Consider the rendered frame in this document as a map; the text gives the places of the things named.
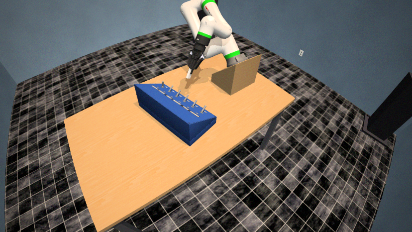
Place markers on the blue switch panel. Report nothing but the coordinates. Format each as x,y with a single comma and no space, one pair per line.
181,116

